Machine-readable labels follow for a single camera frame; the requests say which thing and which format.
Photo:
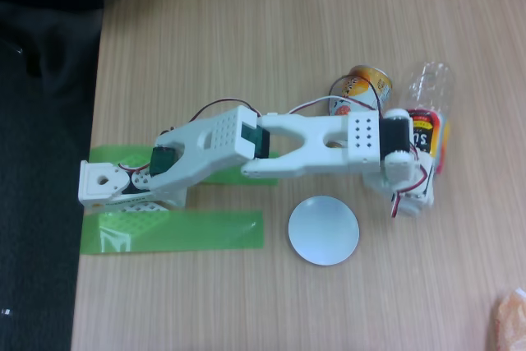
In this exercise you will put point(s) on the short green tape strip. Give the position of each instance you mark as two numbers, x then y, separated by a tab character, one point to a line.
100	153

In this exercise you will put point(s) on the long green tape strip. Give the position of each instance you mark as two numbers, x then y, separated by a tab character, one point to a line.
197	232

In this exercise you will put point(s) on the clear plastic bottle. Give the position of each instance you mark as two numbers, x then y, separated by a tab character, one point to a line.
429	88

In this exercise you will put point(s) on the small white round plate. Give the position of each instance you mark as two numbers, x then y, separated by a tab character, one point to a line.
324	231

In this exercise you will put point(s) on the blue orange aluminium bottle can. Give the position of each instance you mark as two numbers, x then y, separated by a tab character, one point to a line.
365	79

